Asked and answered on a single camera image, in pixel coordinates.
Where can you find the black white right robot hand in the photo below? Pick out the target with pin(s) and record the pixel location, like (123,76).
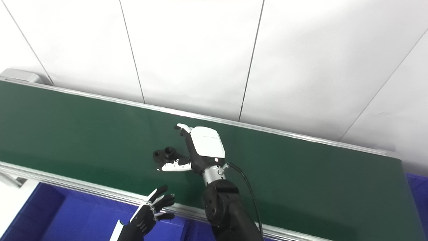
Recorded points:
(207,144)

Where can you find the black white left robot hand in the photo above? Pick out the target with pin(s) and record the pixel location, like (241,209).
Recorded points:
(143,221)

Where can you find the black metal bracket part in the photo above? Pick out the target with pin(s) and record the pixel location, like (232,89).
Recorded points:
(167,154)

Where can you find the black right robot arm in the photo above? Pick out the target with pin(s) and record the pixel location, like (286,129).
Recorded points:
(224,207)

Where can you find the blue plastic bin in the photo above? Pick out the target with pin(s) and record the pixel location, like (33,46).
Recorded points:
(197,232)
(77,221)
(418,201)

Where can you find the green conveyor belt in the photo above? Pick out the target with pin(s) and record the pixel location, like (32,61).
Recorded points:
(301,184)
(83,191)

